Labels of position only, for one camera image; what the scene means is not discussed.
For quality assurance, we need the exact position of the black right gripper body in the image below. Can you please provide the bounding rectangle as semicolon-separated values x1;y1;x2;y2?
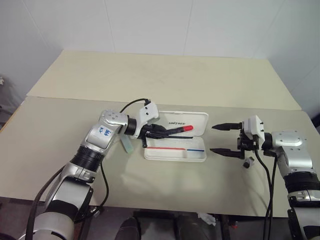
236;128;261;154

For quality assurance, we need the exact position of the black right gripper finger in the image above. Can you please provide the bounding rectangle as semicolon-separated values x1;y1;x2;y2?
209;147;245;161
211;122;244;132

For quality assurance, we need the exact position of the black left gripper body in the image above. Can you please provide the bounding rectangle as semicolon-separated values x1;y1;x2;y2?
141;124;154;149

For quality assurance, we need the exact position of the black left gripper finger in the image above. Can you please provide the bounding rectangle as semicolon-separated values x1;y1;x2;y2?
148;132;176;140
149;123;172;134

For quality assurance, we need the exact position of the black marker with red cap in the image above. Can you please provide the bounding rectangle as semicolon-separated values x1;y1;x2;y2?
163;124;195;136

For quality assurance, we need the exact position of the white plastic pencil case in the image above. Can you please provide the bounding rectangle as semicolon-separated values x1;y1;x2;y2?
143;110;210;163

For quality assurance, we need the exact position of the small grey black cap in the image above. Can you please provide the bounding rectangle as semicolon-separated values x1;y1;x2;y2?
243;156;256;170

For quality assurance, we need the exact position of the translucent ruler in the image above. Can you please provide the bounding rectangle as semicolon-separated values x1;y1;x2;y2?
120;134;134;154

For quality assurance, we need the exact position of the beige table cover sheet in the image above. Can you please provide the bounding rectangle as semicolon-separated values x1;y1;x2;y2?
0;96;320;219
25;48;303;111

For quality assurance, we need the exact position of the white crumpled paper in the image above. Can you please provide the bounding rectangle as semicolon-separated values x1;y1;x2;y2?
198;212;217;227

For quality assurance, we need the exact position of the dark rounded shape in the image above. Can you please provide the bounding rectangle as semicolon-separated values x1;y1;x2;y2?
119;216;142;240

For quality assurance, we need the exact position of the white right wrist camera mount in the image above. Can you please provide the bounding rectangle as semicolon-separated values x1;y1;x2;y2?
241;114;266;151

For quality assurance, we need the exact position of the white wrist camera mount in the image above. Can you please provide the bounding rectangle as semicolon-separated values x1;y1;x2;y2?
131;101;161;140
241;114;266;151

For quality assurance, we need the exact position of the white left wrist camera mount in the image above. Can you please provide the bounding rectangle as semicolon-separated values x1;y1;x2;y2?
131;101;161;140

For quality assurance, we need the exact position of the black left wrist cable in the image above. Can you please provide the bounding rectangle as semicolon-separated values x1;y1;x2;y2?
119;98;152;115

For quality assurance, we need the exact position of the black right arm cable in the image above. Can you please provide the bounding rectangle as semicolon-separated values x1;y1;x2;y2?
253;147;280;223

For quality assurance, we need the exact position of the black left forearm cable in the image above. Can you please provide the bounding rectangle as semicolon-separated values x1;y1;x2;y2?
87;159;110;218

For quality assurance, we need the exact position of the dark left shoulder cable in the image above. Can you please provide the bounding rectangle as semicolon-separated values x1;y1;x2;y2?
26;166;66;240

